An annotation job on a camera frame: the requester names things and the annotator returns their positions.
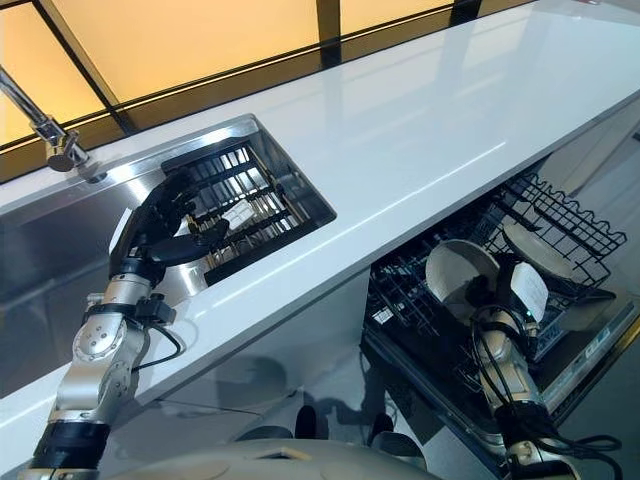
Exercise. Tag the silver robot torso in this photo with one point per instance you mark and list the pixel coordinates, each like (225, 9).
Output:
(250, 465)

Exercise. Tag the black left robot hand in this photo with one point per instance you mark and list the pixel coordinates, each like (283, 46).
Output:
(150, 220)

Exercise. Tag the black window frame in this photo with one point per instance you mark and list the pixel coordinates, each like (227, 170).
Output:
(330, 50)

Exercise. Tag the white square dish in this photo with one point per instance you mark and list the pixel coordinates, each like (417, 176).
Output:
(240, 214)

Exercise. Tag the chrome faucet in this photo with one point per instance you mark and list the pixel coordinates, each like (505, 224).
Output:
(47, 130)

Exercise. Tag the dark right robot foot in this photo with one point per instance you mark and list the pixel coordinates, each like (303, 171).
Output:
(382, 425)

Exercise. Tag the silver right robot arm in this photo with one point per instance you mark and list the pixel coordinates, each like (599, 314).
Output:
(510, 370)

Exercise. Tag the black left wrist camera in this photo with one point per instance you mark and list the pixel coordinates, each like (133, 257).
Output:
(155, 309)

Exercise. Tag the dishwasher door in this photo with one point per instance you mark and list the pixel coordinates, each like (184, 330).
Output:
(575, 360)

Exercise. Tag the black dish rack gold prongs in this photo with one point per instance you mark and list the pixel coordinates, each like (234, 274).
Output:
(235, 262)

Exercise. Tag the dark robot foot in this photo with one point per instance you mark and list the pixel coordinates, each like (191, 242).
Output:
(306, 420)
(382, 425)

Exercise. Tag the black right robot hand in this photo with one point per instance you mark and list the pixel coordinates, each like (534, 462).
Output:
(530, 292)

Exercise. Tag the cream round plate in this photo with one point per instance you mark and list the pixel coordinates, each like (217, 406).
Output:
(450, 270)
(540, 250)

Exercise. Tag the dark left robot foot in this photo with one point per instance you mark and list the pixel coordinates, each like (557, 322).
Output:
(306, 420)

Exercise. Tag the stainless steel sink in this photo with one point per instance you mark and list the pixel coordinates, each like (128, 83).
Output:
(60, 240)

